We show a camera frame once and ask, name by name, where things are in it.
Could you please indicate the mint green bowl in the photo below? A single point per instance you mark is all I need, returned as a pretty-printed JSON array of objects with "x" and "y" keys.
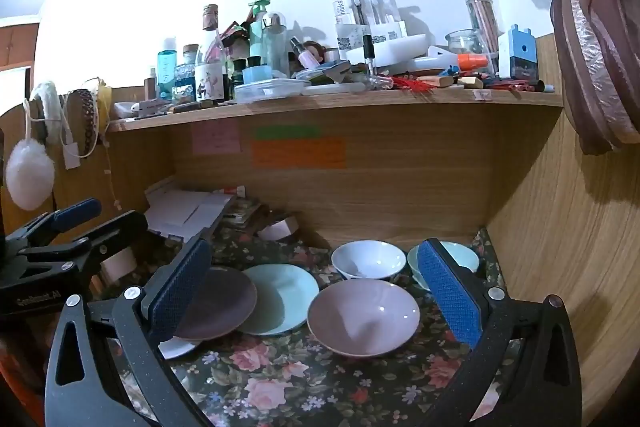
[{"x": 462, "y": 259}]

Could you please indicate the corked glass jar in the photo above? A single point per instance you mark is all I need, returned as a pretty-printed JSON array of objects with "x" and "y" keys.
[{"x": 185, "y": 74}]

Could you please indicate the mint green plate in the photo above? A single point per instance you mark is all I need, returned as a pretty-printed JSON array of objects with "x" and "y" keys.
[{"x": 282, "y": 302}]

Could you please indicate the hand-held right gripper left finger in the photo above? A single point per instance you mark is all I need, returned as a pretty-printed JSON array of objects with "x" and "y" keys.
[{"x": 175, "y": 289}]

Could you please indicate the white storage box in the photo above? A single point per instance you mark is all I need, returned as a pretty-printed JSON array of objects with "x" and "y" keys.
[{"x": 385, "y": 48}]

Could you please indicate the wooden cabinet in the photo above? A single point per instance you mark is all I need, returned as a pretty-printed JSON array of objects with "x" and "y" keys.
[{"x": 17, "y": 44}]

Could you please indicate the white bowl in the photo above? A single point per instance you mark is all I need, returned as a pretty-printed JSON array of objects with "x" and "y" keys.
[{"x": 369, "y": 259}]

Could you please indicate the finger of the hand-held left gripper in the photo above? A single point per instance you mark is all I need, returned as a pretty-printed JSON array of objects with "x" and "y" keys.
[
  {"x": 77, "y": 213},
  {"x": 117, "y": 232}
]

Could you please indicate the pink bowl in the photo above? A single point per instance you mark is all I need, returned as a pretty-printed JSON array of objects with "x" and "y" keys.
[{"x": 362, "y": 317}]

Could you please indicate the blue liquid bottle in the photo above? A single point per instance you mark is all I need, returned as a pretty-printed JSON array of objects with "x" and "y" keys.
[{"x": 167, "y": 69}]

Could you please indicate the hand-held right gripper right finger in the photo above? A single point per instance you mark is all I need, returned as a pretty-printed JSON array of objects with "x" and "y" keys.
[{"x": 450, "y": 294}]

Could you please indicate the empty glass jar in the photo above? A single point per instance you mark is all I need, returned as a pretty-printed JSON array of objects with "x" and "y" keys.
[{"x": 465, "y": 43}]

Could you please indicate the mauve plate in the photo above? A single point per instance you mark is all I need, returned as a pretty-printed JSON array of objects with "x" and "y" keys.
[{"x": 220, "y": 307}]

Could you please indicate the white fluffy pompom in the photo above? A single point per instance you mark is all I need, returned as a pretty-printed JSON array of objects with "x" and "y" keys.
[{"x": 29, "y": 174}]

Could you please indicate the coloured sticky notes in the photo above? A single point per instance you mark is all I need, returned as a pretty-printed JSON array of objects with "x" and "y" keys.
[{"x": 298, "y": 153}]

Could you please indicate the floral tablecloth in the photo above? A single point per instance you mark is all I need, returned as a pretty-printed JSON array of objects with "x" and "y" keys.
[{"x": 300, "y": 382}]

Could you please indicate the blue pencil sharpener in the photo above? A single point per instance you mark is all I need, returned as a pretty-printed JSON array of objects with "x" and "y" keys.
[{"x": 522, "y": 52}]

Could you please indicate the stack of white papers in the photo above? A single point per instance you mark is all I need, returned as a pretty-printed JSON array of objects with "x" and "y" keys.
[{"x": 185, "y": 212}]

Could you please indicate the green sticky note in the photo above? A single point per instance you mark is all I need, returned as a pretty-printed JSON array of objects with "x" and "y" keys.
[{"x": 286, "y": 132}]

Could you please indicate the clear silver-capped bottle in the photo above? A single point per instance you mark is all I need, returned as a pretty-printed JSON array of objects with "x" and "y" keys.
[{"x": 274, "y": 44}]

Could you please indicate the clear labelled glass bottle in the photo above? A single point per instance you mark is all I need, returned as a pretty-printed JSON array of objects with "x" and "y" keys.
[{"x": 210, "y": 67}]

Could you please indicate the green pump bottle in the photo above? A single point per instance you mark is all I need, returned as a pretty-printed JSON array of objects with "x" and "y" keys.
[{"x": 257, "y": 29}]

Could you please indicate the red tassel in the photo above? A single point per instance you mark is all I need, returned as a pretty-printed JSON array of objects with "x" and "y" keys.
[{"x": 410, "y": 84}]

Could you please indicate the white orange-capped bottle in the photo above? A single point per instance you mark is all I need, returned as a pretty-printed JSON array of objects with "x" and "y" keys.
[{"x": 455, "y": 61}]

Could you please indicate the pink sticky note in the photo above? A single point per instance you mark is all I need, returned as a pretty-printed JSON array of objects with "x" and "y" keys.
[{"x": 216, "y": 138}]

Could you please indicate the stack of cards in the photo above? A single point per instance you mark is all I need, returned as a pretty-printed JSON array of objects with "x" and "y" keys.
[{"x": 245, "y": 212}]

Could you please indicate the brown beaded headband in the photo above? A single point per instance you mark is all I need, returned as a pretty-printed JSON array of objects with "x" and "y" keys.
[{"x": 86, "y": 117}]

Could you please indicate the pink spray bottle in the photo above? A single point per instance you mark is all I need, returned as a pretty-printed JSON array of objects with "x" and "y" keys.
[{"x": 302, "y": 54}]

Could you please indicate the clear tube of pencils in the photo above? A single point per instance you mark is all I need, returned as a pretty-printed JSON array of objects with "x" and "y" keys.
[{"x": 482, "y": 27}]

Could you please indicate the white fluffy headband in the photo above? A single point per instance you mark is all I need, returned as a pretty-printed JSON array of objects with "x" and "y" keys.
[{"x": 46, "y": 99}]

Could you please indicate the clear plastic lidded container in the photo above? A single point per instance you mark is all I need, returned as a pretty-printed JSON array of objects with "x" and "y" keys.
[{"x": 267, "y": 90}]

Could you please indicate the black-capped nail polish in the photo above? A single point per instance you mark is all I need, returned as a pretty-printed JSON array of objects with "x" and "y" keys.
[{"x": 369, "y": 54}]

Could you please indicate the white tag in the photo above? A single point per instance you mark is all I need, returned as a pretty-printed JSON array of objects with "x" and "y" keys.
[{"x": 72, "y": 155}]

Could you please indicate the white toy plane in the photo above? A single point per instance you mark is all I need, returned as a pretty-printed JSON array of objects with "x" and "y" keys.
[{"x": 147, "y": 108}]

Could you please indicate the packaged brush set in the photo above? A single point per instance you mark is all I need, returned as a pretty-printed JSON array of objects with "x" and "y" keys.
[{"x": 360, "y": 12}]

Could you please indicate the small blue box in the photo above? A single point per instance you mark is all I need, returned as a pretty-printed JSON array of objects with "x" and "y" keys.
[{"x": 257, "y": 74}]

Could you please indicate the silver box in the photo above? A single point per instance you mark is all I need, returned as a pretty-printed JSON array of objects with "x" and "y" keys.
[{"x": 277, "y": 229}]

